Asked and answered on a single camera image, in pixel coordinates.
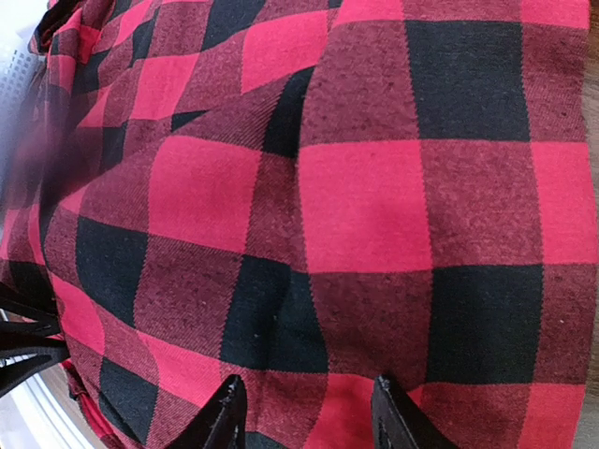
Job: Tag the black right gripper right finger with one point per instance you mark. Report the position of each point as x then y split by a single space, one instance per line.
398 423

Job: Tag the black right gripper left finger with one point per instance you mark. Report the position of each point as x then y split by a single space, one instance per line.
221 422

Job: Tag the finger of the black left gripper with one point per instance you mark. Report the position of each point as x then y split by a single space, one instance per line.
32 340

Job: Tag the red black plaid shirt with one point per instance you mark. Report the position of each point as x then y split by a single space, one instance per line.
312 194

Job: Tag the white plastic laundry basket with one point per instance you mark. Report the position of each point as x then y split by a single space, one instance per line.
19 68

